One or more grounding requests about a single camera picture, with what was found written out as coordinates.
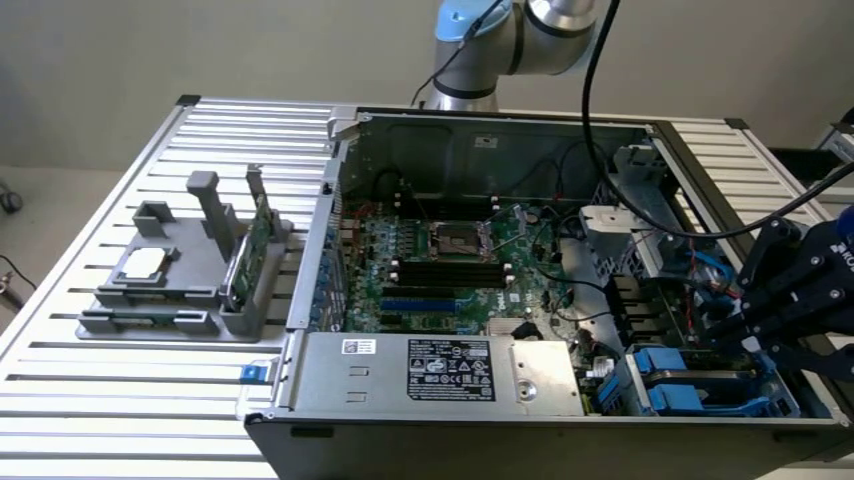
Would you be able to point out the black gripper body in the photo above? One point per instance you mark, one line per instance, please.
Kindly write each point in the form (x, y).
(827, 280)

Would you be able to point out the hard disk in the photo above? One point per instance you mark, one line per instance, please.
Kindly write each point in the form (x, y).
(707, 361)

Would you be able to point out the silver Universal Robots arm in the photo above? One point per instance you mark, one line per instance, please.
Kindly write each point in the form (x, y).
(533, 40)

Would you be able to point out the blue disk carrier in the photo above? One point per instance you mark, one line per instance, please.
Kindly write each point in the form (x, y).
(667, 380)

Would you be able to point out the black disk bay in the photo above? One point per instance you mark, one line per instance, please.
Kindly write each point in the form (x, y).
(643, 310)

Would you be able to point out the silver metal drive cage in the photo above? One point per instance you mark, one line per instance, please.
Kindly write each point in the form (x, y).
(620, 220)

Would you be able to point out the grey equipment beside table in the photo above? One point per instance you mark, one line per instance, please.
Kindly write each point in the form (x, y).
(827, 150)

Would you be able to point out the silver chipset heat sink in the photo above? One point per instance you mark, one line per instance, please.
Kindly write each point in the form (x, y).
(507, 327)

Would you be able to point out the CPU socket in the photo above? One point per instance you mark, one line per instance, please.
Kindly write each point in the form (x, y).
(460, 240)

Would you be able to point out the green motherboard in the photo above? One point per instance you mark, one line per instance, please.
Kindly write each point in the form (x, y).
(460, 270)

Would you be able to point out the black RAM slot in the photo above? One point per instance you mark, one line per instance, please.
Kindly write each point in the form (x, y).
(449, 263)
(449, 284)
(449, 277)
(449, 270)

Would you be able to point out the black PSU label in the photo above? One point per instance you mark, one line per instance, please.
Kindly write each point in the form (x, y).
(449, 369)

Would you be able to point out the blue expansion slot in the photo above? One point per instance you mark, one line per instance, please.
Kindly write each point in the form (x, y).
(420, 305)

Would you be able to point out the black expansion slot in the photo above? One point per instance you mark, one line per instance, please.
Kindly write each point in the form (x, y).
(416, 293)

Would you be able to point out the silver power supply unit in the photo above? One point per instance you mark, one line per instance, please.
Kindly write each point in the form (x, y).
(427, 372)

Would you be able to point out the black open PC case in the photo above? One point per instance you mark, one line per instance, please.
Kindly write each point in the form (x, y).
(427, 440)

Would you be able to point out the white barcode sticker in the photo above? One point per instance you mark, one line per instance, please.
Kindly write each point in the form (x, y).
(359, 346)

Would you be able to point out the green graphics card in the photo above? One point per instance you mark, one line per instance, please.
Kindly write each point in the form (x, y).
(256, 250)

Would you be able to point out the blue case latch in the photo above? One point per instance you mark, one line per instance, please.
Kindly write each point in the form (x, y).
(253, 374)

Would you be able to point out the grey parts rack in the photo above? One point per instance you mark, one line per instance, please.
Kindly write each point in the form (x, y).
(193, 280)

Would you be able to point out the silver CPU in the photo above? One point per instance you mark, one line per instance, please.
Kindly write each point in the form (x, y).
(142, 262)

